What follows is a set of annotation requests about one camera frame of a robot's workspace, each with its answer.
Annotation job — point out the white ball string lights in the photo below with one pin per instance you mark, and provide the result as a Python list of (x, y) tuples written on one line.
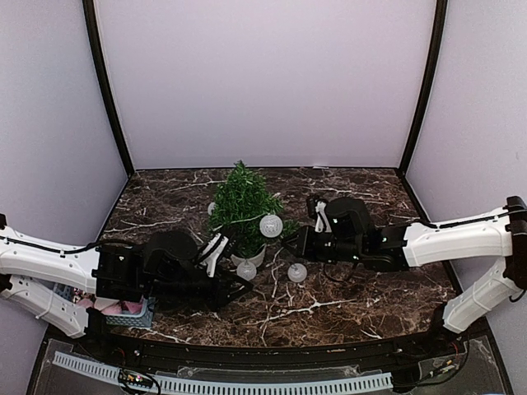
[(263, 247)]

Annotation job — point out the pink bauble ornaments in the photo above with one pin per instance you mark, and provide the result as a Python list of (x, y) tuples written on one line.
[(112, 307)]

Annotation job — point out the small green christmas tree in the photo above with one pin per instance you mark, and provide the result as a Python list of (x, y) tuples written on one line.
[(243, 184)]

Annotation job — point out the white perforated cable tray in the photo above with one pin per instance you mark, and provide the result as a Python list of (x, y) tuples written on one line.
[(134, 382)]

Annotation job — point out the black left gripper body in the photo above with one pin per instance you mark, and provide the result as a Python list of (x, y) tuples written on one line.
[(164, 290)]

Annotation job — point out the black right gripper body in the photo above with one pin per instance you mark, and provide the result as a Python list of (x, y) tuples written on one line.
[(342, 251)]

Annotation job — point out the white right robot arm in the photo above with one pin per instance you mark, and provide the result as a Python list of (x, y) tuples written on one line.
[(500, 233)]

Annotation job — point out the light blue plastic basket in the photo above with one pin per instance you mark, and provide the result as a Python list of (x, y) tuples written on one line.
[(142, 320)]

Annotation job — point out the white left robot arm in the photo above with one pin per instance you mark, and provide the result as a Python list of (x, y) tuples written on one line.
[(83, 290)]

